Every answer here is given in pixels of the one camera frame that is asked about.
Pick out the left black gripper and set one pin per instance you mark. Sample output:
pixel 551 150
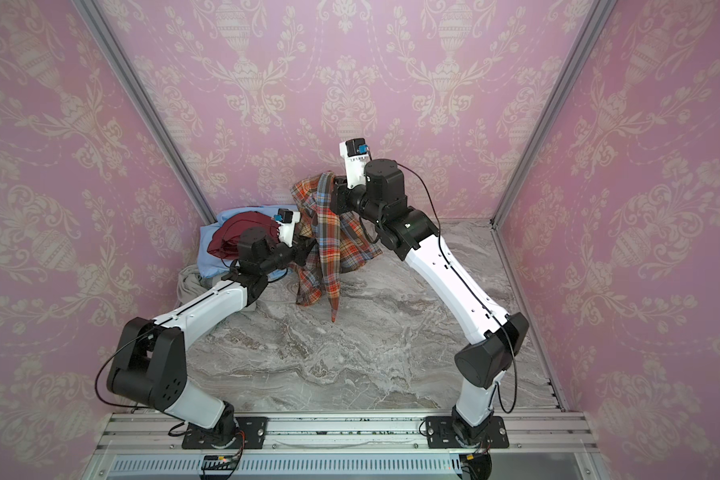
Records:
pixel 301 249

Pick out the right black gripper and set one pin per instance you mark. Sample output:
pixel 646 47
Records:
pixel 339 198

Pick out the plaid red orange cloth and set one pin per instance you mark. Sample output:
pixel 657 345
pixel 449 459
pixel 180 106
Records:
pixel 341 244

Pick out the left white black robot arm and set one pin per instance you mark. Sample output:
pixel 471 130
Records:
pixel 149 366

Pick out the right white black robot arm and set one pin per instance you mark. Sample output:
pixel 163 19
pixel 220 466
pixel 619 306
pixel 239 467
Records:
pixel 375 191

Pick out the maroon cloth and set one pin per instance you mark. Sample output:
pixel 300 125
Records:
pixel 225 239

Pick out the grey beige cloth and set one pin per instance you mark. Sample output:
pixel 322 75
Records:
pixel 192 291

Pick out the black round connector right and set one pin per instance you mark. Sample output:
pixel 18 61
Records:
pixel 476 466

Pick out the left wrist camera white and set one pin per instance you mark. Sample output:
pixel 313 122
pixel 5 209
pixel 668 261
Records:
pixel 287 220

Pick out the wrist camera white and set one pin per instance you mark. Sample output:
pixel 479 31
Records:
pixel 287 220
pixel 356 155

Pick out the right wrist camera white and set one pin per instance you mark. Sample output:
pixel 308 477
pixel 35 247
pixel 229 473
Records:
pixel 356 155

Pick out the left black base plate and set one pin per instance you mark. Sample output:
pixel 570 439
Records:
pixel 248 432

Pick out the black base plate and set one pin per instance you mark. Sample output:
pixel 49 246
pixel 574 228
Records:
pixel 448 432
pixel 248 432

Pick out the small electronics board with wires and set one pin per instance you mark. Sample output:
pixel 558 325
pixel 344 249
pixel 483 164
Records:
pixel 218 467

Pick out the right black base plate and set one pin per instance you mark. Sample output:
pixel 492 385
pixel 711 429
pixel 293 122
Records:
pixel 448 432

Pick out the white vented cable duct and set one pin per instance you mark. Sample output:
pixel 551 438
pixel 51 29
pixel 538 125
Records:
pixel 288 466

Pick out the aluminium front rail frame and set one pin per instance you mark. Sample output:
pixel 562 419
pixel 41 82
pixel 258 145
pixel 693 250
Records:
pixel 543 444

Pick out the right corner aluminium post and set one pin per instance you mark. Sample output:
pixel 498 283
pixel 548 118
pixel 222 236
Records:
pixel 592 27

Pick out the corner aluminium post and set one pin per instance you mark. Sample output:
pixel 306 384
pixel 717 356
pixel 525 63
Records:
pixel 592 27
pixel 124 69

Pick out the left corner aluminium post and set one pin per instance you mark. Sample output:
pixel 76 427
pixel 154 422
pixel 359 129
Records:
pixel 124 69

